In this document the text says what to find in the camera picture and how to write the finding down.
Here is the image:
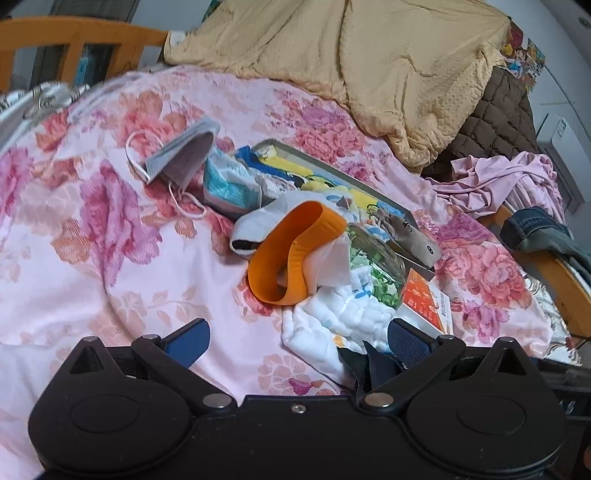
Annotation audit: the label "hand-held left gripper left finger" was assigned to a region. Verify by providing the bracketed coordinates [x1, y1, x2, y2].
[60, 318, 236, 414]

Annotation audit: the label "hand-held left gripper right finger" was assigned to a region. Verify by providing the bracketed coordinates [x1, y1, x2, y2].
[358, 318, 532, 414]

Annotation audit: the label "dark cloth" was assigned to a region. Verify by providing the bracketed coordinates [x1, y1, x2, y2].
[337, 339, 402, 395]

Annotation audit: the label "white gauze cloth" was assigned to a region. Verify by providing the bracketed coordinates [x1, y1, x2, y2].
[281, 270, 407, 363]

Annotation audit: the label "orange silicone band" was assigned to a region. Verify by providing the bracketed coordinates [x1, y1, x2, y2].
[247, 200, 347, 306]

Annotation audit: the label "white teal tissue packet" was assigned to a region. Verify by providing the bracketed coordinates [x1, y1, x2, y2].
[203, 148, 264, 217]

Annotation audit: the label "grey face mask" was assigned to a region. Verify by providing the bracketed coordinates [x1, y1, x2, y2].
[126, 115, 221, 217]

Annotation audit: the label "red booklet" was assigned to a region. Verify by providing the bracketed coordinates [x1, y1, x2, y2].
[397, 268, 455, 335]

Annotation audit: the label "green patterned clear bag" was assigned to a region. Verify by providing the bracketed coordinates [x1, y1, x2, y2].
[344, 224, 408, 310]

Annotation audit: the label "grey patterned sock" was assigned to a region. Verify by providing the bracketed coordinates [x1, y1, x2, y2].
[369, 208, 441, 268]

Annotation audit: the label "white tissue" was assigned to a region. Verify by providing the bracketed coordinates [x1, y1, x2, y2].
[302, 233, 354, 289]

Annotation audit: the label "pink floral bed sheet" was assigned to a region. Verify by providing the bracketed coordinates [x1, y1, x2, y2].
[0, 65, 573, 480]

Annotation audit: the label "white sock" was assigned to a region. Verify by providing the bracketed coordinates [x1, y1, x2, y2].
[229, 191, 352, 257]

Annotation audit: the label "blue jeans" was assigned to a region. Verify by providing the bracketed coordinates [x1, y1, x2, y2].
[500, 207, 591, 278]

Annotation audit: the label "pink garment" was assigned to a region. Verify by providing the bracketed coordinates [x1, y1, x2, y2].
[431, 151, 566, 222]

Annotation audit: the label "brown quilted blanket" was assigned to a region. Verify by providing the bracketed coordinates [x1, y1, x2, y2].
[422, 67, 541, 178]

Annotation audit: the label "white appliance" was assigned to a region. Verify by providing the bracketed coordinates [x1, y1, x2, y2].
[536, 113, 591, 213]

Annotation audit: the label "grey patterned mattress cover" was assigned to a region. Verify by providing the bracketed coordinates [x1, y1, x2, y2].
[0, 82, 90, 139]

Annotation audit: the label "yellow quilt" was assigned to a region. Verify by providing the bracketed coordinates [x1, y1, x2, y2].
[164, 0, 513, 168]

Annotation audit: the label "wooden bed headboard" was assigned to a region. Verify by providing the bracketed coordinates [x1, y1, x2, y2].
[0, 16, 169, 93]

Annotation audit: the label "grey door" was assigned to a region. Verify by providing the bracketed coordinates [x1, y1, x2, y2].
[37, 0, 139, 88]

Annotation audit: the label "wooden bed rail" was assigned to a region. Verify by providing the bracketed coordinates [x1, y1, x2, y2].
[480, 205, 591, 337]

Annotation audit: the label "colourful wall poster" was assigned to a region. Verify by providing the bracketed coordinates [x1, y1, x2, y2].
[501, 18, 546, 88]

